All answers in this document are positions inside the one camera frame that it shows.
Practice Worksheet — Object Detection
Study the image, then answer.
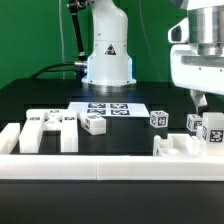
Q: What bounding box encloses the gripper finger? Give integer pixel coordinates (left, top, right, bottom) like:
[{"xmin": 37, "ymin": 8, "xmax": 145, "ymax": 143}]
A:
[{"xmin": 190, "ymin": 90, "xmax": 208, "ymax": 114}]

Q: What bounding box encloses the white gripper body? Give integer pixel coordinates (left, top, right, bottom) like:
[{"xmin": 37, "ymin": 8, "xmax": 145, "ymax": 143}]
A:
[{"xmin": 167, "ymin": 17, "xmax": 224, "ymax": 97}]

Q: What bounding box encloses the white chair seat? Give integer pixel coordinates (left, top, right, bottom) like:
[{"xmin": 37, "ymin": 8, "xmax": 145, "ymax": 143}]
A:
[{"xmin": 153, "ymin": 134, "xmax": 202, "ymax": 157}]

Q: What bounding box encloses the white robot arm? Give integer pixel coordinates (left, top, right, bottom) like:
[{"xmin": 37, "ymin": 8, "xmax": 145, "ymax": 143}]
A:
[{"xmin": 82, "ymin": 0, "xmax": 224, "ymax": 108}]

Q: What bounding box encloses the white tagged cube far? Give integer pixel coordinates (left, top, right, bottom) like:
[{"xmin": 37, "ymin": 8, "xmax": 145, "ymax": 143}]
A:
[{"xmin": 186, "ymin": 114, "xmax": 202, "ymax": 132}]

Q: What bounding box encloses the white tagged cube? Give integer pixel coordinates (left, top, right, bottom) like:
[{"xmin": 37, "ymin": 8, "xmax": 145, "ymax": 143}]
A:
[
  {"xmin": 186, "ymin": 114, "xmax": 202, "ymax": 132},
  {"xmin": 150, "ymin": 110, "xmax": 169, "ymax": 128}
]

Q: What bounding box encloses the white tagged cube near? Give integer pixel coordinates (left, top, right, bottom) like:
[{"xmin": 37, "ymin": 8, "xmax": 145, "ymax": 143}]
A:
[{"xmin": 150, "ymin": 110, "xmax": 169, "ymax": 128}]

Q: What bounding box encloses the white marker sheet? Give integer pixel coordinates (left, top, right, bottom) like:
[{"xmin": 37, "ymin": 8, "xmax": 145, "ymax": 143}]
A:
[{"xmin": 68, "ymin": 102, "xmax": 149, "ymax": 117}]

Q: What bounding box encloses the black cable bundle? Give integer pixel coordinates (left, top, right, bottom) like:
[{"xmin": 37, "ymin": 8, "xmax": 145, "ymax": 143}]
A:
[{"xmin": 29, "ymin": 61, "xmax": 88, "ymax": 80}]

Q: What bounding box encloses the white hanging cable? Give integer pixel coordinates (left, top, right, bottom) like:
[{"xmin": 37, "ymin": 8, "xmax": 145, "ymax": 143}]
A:
[{"xmin": 58, "ymin": 0, "xmax": 66, "ymax": 80}]

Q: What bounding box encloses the white chair back frame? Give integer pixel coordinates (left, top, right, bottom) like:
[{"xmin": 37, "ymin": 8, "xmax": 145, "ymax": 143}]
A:
[{"xmin": 19, "ymin": 109, "xmax": 78, "ymax": 153}]

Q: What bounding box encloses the white U-shaped obstacle frame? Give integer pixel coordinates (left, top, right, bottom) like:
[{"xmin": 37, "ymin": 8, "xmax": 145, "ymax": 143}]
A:
[{"xmin": 0, "ymin": 123, "xmax": 224, "ymax": 181}]

